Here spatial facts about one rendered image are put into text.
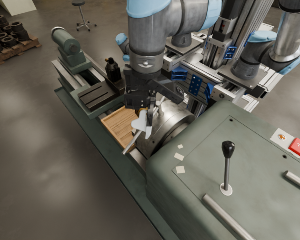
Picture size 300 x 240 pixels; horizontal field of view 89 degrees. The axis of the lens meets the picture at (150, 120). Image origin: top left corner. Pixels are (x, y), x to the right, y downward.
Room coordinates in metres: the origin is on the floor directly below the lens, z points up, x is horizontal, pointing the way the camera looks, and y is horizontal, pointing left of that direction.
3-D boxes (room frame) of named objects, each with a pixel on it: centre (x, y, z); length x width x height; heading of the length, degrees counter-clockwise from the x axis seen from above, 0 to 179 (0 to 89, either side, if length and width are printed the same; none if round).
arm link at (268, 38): (0.80, -0.58, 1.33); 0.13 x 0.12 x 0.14; 30
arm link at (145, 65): (0.31, 0.01, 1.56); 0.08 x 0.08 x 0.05
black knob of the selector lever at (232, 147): (0.18, -0.21, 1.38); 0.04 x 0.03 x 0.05; 41
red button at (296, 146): (0.24, -0.53, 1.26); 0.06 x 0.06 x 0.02; 41
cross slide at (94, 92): (0.88, 0.31, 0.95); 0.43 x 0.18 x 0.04; 131
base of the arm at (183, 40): (1.16, -0.24, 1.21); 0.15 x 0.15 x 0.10
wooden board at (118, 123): (0.63, 0.11, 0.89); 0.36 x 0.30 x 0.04; 131
